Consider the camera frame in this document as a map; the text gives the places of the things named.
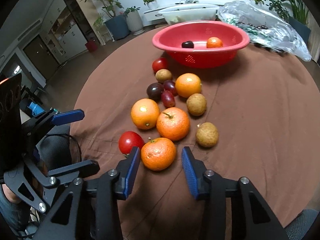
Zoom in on pile of dark cherries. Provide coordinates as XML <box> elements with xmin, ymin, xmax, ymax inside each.
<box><xmin>238</xmin><ymin>22</ymin><xmax>268</xmax><ymax>30</ymax></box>

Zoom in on red grape upper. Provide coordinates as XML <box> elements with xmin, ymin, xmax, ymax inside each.
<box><xmin>163</xmin><ymin>80</ymin><xmax>178</xmax><ymax>96</ymax></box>

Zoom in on dark plum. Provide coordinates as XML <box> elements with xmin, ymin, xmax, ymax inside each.
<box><xmin>146</xmin><ymin>82</ymin><xmax>164</xmax><ymax>102</ymax></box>

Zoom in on brown longan upper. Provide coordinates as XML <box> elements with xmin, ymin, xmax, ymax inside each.
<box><xmin>155</xmin><ymin>69</ymin><xmax>172</xmax><ymax>83</ymax></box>

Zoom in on tall plant blue pot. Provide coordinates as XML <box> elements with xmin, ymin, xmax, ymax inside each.
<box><xmin>84</xmin><ymin>0</ymin><xmax>130</xmax><ymax>40</ymax></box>

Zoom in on small plant on cabinet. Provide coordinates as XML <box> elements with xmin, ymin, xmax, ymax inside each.
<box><xmin>143</xmin><ymin>0</ymin><xmax>158</xmax><ymax>10</ymax></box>

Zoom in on grey chair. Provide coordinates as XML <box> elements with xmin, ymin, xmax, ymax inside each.
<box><xmin>285</xmin><ymin>209</ymin><xmax>319</xmax><ymax>240</ymax></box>

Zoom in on red grape lower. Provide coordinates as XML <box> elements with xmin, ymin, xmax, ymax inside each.
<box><xmin>161</xmin><ymin>90</ymin><xmax>175</xmax><ymax>108</ymax></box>

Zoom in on clear plastic bag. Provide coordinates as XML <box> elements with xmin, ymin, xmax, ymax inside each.
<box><xmin>217</xmin><ymin>1</ymin><xmax>312</xmax><ymax>62</ymax></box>

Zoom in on white plastic basin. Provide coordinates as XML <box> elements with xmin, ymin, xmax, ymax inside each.
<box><xmin>158</xmin><ymin>3</ymin><xmax>221</xmax><ymax>26</ymax></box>

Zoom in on white shelving cabinet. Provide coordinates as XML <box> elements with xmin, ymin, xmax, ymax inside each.
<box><xmin>40</xmin><ymin>0</ymin><xmax>103</xmax><ymax>63</ymax></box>

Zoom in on white tv cabinet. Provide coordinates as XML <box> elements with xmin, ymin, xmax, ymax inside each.
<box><xmin>143</xmin><ymin>3</ymin><xmax>226</xmax><ymax>23</ymax></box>

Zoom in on large mandarin with stem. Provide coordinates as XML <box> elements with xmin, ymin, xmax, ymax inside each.
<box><xmin>156</xmin><ymin>107</ymin><xmax>190</xmax><ymax>141</ymax></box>

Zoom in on red plastic colander bowl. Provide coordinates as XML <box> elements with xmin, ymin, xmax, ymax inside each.
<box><xmin>152</xmin><ymin>21</ymin><xmax>250</xmax><ymax>69</ymax></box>

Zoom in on mandarin with leaf stem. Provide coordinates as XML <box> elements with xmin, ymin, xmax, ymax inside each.
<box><xmin>141</xmin><ymin>138</ymin><xmax>177</xmax><ymax>171</ymax></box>

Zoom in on small mandarin in bowl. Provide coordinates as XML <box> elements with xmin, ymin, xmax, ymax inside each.
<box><xmin>206</xmin><ymin>37</ymin><xmax>223</xmax><ymax>48</ymax></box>

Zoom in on red bin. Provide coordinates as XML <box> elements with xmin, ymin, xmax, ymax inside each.
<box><xmin>85</xmin><ymin>40</ymin><xmax>98</xmax><ymax>53</ymax></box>

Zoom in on plant in white pot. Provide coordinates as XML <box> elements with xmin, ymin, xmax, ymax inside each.
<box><xmin>124</xmin><ymin>6</ymin><xmax>144</xmax><ymax>36</ymax></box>

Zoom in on brown longan middle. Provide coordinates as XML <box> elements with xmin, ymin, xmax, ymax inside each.
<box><xmin>186</xmin><ymin>93</ymin><xmax>207</xmax><ymax>116</ymax></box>

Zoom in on brown longan near right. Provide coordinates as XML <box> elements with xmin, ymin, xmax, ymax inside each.
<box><xmin>196</xmin><ymin>122</ymin><xmax>219</xmax><ymax>148</ymax></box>

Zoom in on red tomato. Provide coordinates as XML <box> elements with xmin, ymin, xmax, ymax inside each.
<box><xmin>118</xmin><ymin>131</ymin><xmax>145</xmax><ymax>155</ymax></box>
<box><xmin>152</xmin><ymin>57</ymin><xmax>169</xmax><ymax>73</ymax></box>

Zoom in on red grape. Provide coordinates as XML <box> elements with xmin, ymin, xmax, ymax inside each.
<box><xmin>161</xmin><ymin>90</ymin><xmax>175</xmax><ymax>108</ymax></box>
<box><xmin>163</xmin><ymin>80</ymin><xmax>178</xmax><ymax>96</ymax></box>

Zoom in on smooth orange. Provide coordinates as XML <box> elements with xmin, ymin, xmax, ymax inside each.
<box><xmin>175</xmin><ymin>73</ymin><xmax>202</xmax><ymax>98</ymax></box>
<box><xmin>131</xmin><ymin>98</ymin><xmax>160</xmax><ymax>129</ymax></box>

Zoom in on right plants in pots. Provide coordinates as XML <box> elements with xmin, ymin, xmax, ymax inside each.
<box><xmin>249</xmin><ymin>0</ymin><xmax>311</xmax><ymax>44</ymax></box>

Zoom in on dark cherry in bowl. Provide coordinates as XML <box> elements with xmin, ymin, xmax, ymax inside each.
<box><xmin>181</xmin><ymin>41</ymin><xmax>194</xmax><ymax>49</ymax></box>

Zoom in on brown longan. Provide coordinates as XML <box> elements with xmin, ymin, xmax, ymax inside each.
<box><xmin>186</xmin><ymin>93</ymin><xmax>207</xmax><ymax>116</ymax></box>
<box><xmin>155</xmin><ymin>69</ymin><xmax>172</xmax><ymax>83</ymax></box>
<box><xmin>196</xmin><ymin>122</ymin><xmax>219</xmax><ymax>148</ymax></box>

